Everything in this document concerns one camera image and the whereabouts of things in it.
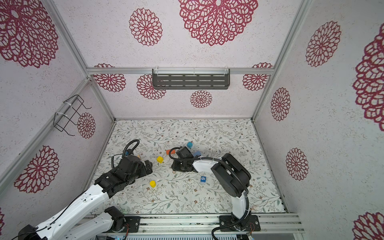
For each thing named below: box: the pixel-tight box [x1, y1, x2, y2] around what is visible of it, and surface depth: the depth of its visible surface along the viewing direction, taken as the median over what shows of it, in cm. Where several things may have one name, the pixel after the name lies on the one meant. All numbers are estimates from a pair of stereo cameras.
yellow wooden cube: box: [156, 156, 164, 164], surface depth 99 cm
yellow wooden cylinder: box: [149, 180, 157, 188], surface depth 87 cm
